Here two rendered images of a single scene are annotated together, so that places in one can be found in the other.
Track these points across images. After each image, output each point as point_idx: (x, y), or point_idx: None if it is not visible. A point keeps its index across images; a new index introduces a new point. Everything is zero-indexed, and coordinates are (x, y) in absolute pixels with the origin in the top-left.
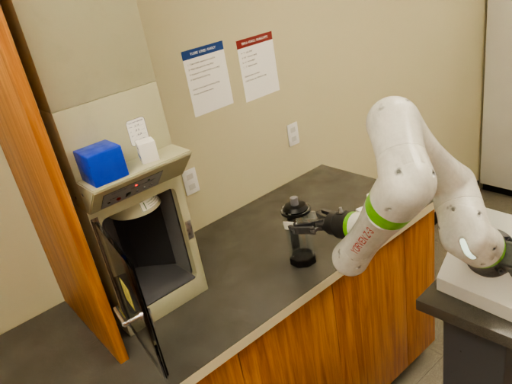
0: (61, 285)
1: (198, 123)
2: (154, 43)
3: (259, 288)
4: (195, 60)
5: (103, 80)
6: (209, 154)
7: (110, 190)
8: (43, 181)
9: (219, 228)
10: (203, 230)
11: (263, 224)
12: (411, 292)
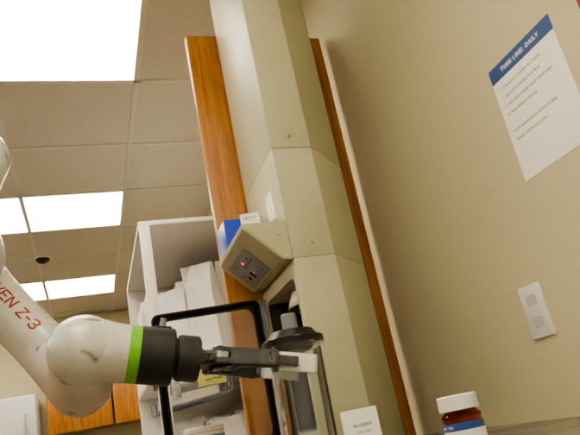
0: None
1: (532, 192)
2: (457, 78)
3: None
4: (509, 76)
5: (254, 160)
6: (563, 256)
7: (225, 264)
8: None
9: (540, 424)
10: (542, 421)
11: (523, 434)
12: None
